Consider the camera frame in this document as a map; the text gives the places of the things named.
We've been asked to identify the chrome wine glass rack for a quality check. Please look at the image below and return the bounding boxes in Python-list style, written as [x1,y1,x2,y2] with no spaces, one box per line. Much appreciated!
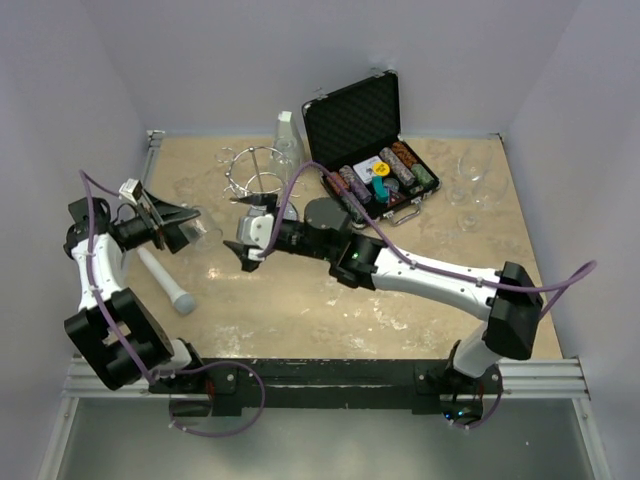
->
[215,145,289,201]

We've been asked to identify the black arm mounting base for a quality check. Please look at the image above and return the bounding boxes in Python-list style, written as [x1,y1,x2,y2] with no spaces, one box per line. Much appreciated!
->
[150,359,503,419]

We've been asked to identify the purple cable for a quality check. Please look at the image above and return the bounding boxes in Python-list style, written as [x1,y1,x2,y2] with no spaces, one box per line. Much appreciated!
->
[257,160,599,432]
[78,169,269,439]

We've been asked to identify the white playing card deck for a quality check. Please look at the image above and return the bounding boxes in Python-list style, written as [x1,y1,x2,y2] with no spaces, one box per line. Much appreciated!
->
[352,156,382,184]

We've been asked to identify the white grey microphone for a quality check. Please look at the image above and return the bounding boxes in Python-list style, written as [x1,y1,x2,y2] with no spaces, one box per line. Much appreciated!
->
[137,247,197,316]

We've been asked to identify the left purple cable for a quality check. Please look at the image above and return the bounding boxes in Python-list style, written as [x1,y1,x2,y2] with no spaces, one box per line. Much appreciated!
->
[78,169,269,439]

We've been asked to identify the white grey metronome box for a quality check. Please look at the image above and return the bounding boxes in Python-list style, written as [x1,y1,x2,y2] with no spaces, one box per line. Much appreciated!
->
[271,111,305,182]

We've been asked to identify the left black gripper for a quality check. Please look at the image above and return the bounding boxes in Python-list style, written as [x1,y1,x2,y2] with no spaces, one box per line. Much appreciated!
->
[117,189,203,253]

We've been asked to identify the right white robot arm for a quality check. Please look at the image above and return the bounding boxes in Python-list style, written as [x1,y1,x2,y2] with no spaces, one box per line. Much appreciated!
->
[224,194,543,393]

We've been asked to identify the teal chip stack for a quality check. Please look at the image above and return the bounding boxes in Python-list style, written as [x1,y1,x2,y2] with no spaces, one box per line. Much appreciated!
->
[371,176,390,204]

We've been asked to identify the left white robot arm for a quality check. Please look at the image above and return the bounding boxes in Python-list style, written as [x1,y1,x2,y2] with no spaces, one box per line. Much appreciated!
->
[63,190,207,392]

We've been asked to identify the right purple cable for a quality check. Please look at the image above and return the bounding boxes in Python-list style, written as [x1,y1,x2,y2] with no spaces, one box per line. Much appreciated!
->
[257,160,599,432]

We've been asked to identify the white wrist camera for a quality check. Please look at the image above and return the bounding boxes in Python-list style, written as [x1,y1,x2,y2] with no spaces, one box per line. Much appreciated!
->
[236,214,275,262]
[118,178,144,205]

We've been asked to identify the poker chip stacks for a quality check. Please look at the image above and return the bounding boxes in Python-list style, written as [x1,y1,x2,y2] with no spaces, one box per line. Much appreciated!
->
[322,140,442,228]

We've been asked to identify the black poker chip case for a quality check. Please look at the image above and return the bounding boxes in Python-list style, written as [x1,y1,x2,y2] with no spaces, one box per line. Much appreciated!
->
[301,69,442,231]

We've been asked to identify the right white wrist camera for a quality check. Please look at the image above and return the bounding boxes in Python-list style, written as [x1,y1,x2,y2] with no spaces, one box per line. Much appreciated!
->
[236,214,275,262]

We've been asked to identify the clear wine glass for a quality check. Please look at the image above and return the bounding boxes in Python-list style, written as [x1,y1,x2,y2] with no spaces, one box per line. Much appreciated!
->
[179,205,223,252]
[446,141,494,206]
[270,137,300,183]
[458,170,509,232]

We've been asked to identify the yellow dealer button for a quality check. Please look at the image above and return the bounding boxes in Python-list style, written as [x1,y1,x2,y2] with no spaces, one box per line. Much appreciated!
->
[372,161,391,177]

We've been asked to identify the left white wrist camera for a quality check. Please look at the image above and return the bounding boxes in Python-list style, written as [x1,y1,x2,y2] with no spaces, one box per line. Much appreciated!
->
[118,178,144,205]

